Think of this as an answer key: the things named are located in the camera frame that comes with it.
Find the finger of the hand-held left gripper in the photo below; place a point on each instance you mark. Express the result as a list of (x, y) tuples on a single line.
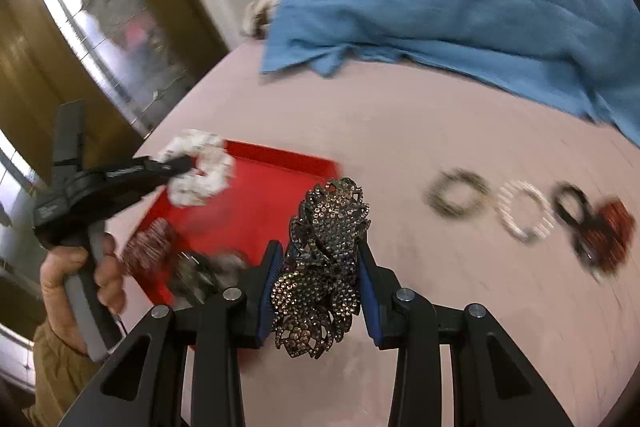
[(167, 167)]

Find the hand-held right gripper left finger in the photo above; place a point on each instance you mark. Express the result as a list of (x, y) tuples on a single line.
[(272, 287)]

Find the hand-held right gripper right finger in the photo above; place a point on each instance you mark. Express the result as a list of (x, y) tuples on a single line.
[(367, 292)]

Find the white scrunchie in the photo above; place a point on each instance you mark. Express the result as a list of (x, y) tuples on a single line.
[(215, 177)]

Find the rhinestone hair clip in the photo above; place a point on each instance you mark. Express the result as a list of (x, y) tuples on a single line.
[(320, 257)]

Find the red tray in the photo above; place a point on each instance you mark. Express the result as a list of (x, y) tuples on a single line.
[(270, 197)]

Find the person's left forearm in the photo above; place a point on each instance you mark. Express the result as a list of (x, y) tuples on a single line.
[(55, 377)]

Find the person's left hand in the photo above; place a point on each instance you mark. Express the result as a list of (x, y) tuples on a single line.
[(57, 297)]

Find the grey fuzzy scrunchie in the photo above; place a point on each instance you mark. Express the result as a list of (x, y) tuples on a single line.
[(200, 277)]

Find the wooden door with glass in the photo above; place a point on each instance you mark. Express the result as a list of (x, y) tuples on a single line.
[(100, 7)]

